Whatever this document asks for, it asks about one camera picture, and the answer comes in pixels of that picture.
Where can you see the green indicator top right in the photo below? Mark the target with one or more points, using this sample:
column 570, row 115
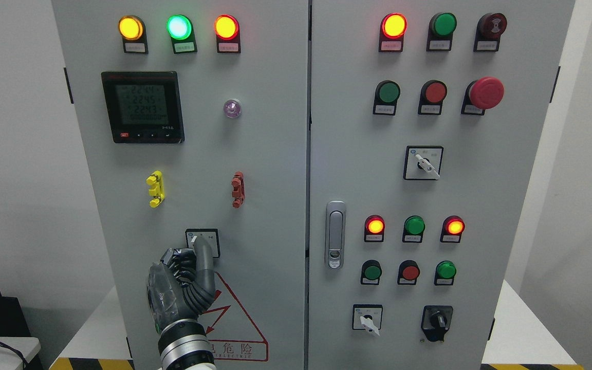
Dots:
column 441, row 29

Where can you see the green push button lower right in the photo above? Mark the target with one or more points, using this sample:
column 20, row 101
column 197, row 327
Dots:
column 445, row 273

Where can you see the black knob rotary switch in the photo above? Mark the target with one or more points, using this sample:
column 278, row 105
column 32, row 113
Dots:
column 436, row 321

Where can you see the silver cabinet door handle lock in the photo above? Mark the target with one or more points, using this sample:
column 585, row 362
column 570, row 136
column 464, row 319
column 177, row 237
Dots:
column 335, row 233

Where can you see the lower white rotary selector switch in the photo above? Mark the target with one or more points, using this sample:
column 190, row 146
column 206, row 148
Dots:
column 367, row 317

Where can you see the green push button lower left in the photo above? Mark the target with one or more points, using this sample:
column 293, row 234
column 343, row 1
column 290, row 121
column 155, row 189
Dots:
column 370, row 272

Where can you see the robot forearm silver wrist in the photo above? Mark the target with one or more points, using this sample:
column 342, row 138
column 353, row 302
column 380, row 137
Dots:
column 184, row 345

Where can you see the green push button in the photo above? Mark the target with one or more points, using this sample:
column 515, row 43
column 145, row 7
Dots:
column 370, row 272
column 386, row 96
column 445, row 273

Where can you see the red push button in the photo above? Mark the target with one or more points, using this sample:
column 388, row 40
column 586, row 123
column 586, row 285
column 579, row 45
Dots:
column 408, row 273
column 432, row 95

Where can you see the green lit indicator light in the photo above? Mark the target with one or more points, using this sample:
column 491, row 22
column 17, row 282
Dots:
column 181, row 31

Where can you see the red lit indicator lower left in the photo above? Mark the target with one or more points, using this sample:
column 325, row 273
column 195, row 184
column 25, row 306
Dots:
column 374, row 229

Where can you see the red lit indicator light left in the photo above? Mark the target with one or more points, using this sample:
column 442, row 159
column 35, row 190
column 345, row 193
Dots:
column 226, row 29

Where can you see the dark red buzzer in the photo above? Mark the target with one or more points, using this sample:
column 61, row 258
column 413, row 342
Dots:
column 488, row 32

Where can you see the red terminal connector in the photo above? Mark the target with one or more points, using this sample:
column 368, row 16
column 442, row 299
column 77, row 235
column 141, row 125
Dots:
column 238, row 189

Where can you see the yellow terminal connector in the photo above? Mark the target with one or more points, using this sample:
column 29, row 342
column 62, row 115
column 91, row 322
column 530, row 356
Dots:
column 156, row 191

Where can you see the grey electrical cabinet right door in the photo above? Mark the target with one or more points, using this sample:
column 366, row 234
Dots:
column 358, row 157

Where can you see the red emergency stop mushroom button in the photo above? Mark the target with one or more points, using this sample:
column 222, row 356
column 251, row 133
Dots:
column 482, row 94

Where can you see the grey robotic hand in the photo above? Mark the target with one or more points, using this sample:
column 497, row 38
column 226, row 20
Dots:
column 182, row 284

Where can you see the small purple clear lamp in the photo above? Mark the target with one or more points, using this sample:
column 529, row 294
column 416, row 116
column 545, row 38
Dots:
column 232, row 109

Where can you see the grey electrical cabinet door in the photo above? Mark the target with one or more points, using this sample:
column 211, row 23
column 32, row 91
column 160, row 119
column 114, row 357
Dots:
column 262, row 244
column 358, row 157

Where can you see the black digital power meter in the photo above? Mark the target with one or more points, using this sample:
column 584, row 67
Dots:
column 143, row 106

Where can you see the door rotary selector switch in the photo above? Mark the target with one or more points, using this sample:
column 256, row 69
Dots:
column 211, row 236

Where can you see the red lit indicator lower right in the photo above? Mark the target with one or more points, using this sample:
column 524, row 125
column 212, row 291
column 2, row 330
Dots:
column 452, row 229

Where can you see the grey electrical cabinet left door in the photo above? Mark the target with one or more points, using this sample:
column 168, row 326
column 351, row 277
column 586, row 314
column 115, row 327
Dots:
column 262, row 244

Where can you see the upper right rotary selector switch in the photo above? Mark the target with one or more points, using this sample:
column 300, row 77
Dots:
column 422, row 162

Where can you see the white box with cable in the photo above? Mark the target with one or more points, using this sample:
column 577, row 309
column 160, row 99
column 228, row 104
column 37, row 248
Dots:
column 29, row 348

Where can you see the red lit indicator top right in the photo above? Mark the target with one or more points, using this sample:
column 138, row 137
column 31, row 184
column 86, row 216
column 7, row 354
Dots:
column 392, row 31

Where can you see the green push button upper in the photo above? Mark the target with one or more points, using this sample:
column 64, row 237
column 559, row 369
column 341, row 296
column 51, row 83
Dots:
column 386, row 96

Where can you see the red electrical danger warning sticker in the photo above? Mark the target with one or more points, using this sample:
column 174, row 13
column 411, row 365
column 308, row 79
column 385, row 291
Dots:
column 231, row 331

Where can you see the yellow indicator light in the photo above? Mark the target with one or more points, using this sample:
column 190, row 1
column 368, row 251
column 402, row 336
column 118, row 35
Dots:
column 133, row 33

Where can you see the green indicator lower middle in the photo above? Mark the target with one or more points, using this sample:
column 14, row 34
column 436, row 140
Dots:
column 414, row 227

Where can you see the red push button lower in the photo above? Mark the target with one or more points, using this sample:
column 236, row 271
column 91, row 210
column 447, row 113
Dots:
column 408, row 273

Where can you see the red push button upper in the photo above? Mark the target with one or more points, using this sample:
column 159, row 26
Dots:
column 432, row 95

